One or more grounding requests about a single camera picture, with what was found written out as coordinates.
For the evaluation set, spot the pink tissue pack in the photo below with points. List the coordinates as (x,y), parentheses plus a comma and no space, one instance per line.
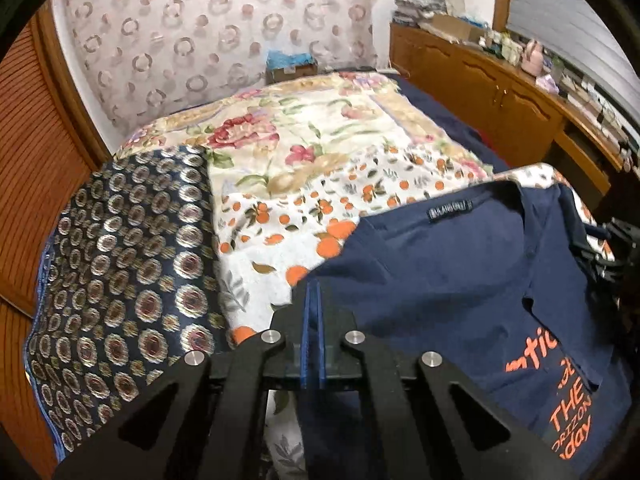
(547,84)

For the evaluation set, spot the navy medallion patterned folded cloth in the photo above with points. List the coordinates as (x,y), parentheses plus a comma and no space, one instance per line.
(126,286)

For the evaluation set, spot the orange fruit print bedsheet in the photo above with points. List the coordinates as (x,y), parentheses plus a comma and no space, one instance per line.
(267,244)

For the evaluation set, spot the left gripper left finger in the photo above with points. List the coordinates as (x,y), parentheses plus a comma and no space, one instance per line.
(204,418)

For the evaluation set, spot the grey window blind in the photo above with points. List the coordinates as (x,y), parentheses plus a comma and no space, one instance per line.
(573,30)

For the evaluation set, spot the navy printed t-shirt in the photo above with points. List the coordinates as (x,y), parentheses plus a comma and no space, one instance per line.
(495,279)

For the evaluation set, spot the wooden louvered wardrobe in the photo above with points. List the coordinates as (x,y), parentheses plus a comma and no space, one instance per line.
(48,148)

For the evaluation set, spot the flat cardboard box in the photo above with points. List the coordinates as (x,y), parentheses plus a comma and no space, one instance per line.
(457,28)

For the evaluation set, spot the floral rose quilt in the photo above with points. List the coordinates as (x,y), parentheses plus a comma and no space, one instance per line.
(273,140)

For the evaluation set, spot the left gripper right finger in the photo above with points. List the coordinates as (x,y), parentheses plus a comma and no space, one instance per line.
(379,414)

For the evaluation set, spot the wooden sideboard cabinet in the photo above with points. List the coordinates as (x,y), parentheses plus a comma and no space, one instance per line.
(520,122)

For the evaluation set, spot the cardboard box with blue cloth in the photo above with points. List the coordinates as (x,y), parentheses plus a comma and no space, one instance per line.
(281,67)

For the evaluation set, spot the circle patterned sheer curtain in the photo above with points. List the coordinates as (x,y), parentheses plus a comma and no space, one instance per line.
(136,60)

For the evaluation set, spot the navy blue blanket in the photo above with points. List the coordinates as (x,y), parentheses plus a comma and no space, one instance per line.
(458,131)

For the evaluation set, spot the pink kettle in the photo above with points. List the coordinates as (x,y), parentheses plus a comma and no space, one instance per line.
(532,60)

